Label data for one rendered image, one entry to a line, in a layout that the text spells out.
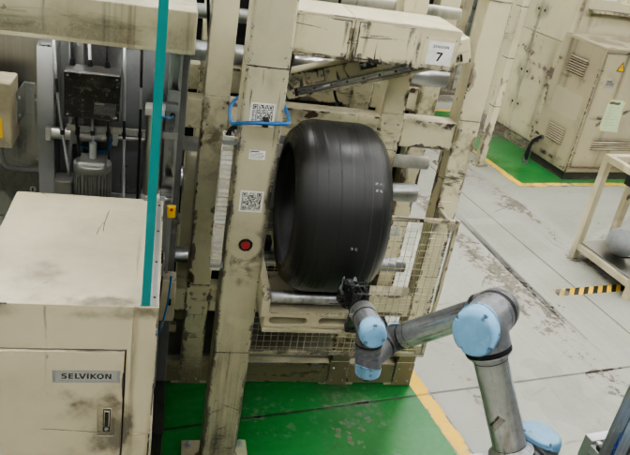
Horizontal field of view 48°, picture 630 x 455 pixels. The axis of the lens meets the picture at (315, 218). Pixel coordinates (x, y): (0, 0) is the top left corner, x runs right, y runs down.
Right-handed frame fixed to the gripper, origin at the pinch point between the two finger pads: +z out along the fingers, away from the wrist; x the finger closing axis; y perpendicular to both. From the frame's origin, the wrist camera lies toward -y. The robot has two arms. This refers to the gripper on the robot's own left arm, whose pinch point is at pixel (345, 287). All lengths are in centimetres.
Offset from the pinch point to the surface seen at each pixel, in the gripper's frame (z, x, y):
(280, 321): 12.2, 16.9, -19.2
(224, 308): 19.8, 35.5, -18.9
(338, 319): 14.5, -3.9, -19.0
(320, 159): 4.8, 12.7, 40.1
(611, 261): 200, -245, -66
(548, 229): 272, -238, -70
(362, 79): 50, -9, 59
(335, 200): -2.9, 8.2, 29.9
